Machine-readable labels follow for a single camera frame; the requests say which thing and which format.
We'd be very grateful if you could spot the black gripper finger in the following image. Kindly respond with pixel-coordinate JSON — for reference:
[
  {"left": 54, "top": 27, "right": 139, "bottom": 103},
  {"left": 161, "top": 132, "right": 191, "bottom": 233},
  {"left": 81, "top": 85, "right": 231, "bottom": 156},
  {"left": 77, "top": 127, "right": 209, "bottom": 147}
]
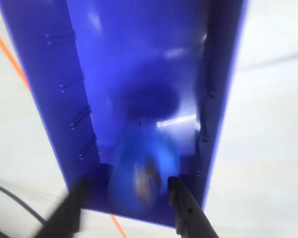
[
  {"left": 36, "top": 173, "right": 90, "bottom": 238},
  {"left": 167, "top": 176, "right": 219, "bottom": 238}
]

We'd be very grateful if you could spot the thin grey robot cable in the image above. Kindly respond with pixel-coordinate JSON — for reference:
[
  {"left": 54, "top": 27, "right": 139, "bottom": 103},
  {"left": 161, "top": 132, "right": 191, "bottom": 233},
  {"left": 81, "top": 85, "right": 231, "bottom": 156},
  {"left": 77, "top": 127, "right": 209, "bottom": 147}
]
[{"left": 0, "top": 180, "right": 47, "bottom": 225}]

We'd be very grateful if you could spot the blue plastic box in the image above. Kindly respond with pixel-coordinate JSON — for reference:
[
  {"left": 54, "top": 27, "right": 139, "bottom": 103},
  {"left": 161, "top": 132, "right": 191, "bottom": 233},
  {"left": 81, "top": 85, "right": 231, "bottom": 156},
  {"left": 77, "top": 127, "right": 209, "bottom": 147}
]
[{"left": 0, "top": 0, "right": 250, "bottom": 229}]

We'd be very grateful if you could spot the orange tape line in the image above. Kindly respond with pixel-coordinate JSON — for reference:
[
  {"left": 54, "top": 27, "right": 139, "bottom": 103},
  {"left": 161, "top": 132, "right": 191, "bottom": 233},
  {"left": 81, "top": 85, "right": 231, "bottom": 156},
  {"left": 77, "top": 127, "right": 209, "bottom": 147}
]
[{"left": 0, "top": 21, "right": 127, "bottom": 238}]

